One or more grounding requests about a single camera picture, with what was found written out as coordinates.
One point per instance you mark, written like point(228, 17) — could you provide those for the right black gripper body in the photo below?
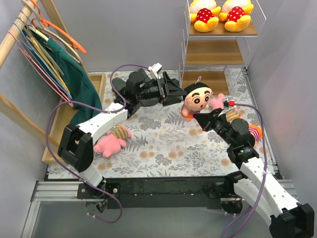
point(213, 120)

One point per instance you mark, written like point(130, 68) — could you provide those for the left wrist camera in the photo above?
point(154, 70)

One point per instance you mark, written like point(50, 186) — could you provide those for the yellow frog plush small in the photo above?
point(236, 14)

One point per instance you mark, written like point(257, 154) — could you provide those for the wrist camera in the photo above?
point(228, 105)
point(154, 70)

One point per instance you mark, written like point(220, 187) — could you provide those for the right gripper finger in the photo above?
point(204, 118)
point(209, 126)

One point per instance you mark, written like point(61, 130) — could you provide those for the wooden clothes rack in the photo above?
point(19, 82)

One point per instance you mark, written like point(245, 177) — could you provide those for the grey hanger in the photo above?
point(32, 32)

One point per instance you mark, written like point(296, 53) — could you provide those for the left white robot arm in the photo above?
point(76, 146)

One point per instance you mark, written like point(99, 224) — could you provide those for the orange hanger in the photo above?
point(55, 22)

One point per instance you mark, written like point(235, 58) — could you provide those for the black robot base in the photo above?
point(215, 192)

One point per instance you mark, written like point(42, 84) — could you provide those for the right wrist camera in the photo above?
point(228, 105)

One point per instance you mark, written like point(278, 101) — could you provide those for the green shirt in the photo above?
point(76, 79)

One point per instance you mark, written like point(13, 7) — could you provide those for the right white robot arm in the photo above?
point(285, 216)

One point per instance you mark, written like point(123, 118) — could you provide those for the black-haired doll striped shirt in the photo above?
point(196, 99)

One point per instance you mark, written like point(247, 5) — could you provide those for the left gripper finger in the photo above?
point(171, 100)
point(171, 87)

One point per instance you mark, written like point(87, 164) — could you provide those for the floral table mat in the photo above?
point(163, 144)

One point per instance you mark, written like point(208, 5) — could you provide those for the dark grey cloth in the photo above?
point(135, 88)

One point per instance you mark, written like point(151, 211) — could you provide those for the pink pig plush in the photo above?
point(217, 103)
point(112, 142)

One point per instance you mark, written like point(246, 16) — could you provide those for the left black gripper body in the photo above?
point(161, 89)

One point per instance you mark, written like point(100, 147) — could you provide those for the beige hanger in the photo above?
point(53, 34)

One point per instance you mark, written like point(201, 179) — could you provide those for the pink hanger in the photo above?
point(42, 73)

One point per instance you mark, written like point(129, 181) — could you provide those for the yellow hanger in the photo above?
point(49, 67)

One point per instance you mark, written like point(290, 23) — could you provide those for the blue hanger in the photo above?
point(38, 59)

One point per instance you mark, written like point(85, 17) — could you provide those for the yellow frog plush big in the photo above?
point(204, 15)

